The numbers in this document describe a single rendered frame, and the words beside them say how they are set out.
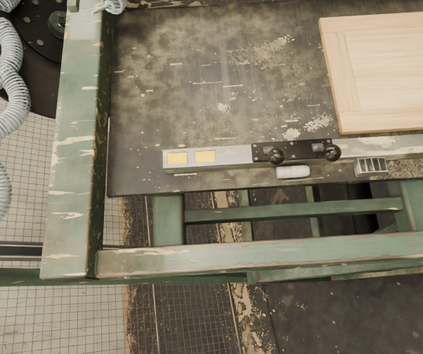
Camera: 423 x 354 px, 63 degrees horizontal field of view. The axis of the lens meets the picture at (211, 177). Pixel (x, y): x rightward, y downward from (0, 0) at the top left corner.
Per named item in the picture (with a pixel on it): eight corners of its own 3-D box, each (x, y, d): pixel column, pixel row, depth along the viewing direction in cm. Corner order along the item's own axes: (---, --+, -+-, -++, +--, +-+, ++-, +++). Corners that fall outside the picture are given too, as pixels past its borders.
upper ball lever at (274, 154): (275, 157, 86) (287, 165, 73) (260, 158, 86) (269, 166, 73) (275, 142, 86) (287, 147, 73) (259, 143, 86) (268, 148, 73)
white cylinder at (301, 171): (276, 180, 88) (307, 178, 88) (277, 175, 85) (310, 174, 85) (275, 168, 89) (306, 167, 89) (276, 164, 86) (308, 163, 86)
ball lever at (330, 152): (323, 154, 86) (344, 161, 73) (308, 155, 86) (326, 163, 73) (323, 139, 86) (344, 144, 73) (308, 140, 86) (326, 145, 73)
